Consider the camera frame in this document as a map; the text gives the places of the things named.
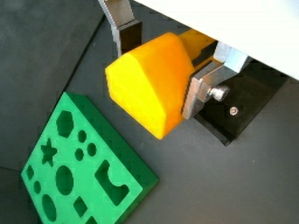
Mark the green shape sorter block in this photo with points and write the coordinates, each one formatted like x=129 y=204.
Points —
x=85 y=176

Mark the black curved fixture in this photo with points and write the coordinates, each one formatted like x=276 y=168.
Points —
x=253 y=88

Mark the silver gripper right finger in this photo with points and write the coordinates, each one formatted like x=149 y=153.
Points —
x=226 y=64

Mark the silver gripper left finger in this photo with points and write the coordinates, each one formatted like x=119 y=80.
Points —
x=125 y=26

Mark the yellow three prong object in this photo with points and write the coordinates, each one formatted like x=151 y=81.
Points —
x=147 y=79

